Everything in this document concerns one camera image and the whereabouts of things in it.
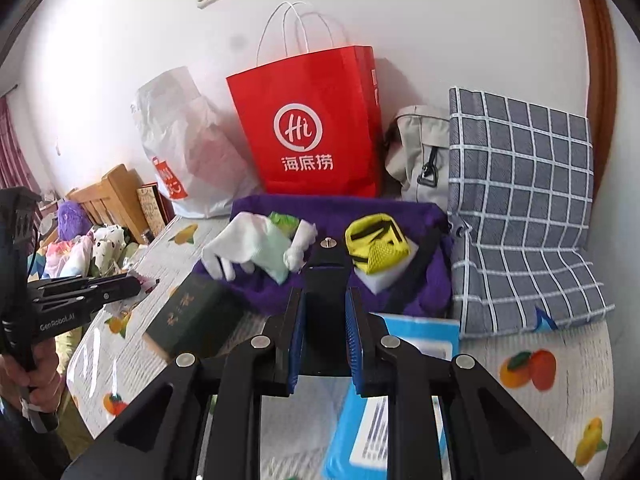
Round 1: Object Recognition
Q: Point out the grey checked cushion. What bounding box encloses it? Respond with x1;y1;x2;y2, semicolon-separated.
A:
446;86;616;341

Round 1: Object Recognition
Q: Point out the pile of stuffed toys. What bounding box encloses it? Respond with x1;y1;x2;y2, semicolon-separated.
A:
41;224;143;281

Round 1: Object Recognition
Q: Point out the green white tissue pack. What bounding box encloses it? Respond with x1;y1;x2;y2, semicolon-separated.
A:
269;211;302;237

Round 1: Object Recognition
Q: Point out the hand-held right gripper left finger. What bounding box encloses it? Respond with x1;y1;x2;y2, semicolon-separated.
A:
62;287;306;480

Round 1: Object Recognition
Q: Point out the wooden door frame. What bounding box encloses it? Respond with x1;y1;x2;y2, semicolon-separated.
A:
570;0;618;188

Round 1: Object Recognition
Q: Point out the wooden headboard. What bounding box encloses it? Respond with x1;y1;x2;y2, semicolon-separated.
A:
66;164;173;246

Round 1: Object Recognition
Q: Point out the grey backpack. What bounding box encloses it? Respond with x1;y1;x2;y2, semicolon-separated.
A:
384;105;451;205

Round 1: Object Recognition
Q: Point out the person's left forearm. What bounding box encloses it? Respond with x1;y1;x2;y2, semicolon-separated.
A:
0;402;68;480

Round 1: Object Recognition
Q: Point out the yellow mesh pouch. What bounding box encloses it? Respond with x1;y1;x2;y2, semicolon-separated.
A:
345;214;412;276

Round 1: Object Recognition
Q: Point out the white plastic bag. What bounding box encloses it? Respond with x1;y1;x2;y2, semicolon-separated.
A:
131;66;263;220

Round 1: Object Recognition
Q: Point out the dark green box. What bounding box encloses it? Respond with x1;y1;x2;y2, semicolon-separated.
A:
142;277;247;361

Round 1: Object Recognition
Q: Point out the person's left hand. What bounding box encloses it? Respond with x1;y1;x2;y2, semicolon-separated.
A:
0;340;62;411

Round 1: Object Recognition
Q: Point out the purple towel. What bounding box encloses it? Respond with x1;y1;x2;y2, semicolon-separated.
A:
192;195;453;318

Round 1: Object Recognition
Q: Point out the striped red curtain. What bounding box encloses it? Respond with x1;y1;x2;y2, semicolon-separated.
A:
0;94;42;192

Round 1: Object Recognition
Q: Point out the white glove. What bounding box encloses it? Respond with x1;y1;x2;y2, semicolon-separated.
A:
201;212;273;282

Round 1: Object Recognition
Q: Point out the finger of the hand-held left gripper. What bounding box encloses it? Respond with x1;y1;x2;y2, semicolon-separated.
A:
30;294;112;322
27;274;142;300

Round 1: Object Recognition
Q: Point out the blue tissue pack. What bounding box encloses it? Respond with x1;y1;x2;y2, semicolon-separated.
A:
322;311;461;480

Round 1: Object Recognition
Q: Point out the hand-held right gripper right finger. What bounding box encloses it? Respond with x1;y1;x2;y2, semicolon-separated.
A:
346;287;586;480

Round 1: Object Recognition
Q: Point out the white sponge block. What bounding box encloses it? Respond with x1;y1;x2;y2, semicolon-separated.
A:
356;242;417;294

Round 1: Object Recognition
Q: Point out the black strap with holes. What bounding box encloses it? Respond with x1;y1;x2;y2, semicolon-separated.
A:
304;236;353;378

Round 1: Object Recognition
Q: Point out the purple plush toy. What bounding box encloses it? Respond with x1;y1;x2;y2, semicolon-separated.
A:
56;200;97;252

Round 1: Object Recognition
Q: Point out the red paper bag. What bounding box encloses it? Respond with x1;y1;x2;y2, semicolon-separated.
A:
226;1;383;200

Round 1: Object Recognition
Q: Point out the brown framed board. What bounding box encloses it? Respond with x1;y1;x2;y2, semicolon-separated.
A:
136;182;177;242

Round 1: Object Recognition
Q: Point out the light green cloth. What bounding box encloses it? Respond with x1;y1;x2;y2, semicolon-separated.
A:
250;220;296;283

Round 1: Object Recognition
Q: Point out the white sock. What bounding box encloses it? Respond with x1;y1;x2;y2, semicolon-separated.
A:
284;221;319;273

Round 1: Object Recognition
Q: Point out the fruit printed bed sheet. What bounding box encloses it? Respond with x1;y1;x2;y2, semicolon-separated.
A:
65;215;620;480

